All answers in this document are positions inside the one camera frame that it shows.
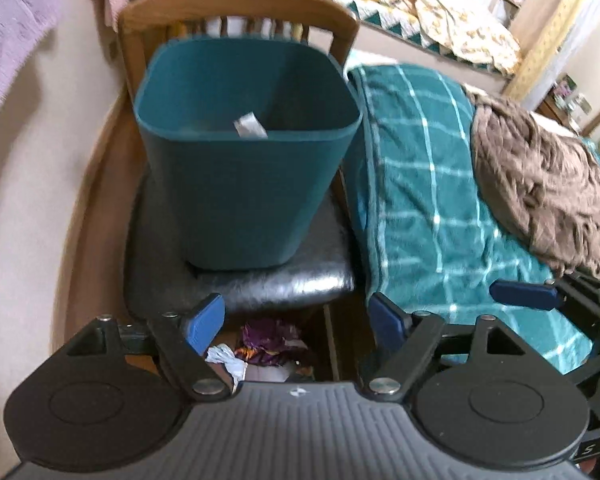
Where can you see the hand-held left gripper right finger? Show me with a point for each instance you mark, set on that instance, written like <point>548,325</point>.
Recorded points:
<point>387,320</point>

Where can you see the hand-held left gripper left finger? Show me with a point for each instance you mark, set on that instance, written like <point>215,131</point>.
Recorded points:
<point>205,322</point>

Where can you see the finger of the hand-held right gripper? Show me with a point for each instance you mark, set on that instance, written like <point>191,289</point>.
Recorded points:
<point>525,294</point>

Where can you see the teal plastic bin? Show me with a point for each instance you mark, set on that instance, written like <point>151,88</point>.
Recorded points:
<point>240,185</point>

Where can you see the white paper scrap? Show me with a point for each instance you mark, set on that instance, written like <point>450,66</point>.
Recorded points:
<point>250,126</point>

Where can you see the white crumpled paper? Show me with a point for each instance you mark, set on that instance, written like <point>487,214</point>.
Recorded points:
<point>225,357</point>

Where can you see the purple crumpled wrapper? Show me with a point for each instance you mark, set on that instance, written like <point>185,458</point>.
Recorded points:
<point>265,340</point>

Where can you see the brown fleece blanket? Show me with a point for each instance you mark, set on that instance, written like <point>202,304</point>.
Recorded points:
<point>540,185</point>

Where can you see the teal plaid blanket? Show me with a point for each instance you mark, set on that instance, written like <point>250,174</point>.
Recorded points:
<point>420,185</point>

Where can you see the floral quilt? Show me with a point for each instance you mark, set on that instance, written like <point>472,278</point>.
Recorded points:
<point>460,25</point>

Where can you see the teal triangle pattern quilt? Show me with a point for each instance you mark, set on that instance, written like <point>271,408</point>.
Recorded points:
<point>380,17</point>

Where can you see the purple fleece robe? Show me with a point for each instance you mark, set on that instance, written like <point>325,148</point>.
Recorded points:
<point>15,20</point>

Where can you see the light wooden bunk bed frame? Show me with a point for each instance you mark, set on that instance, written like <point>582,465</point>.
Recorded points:
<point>545,45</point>

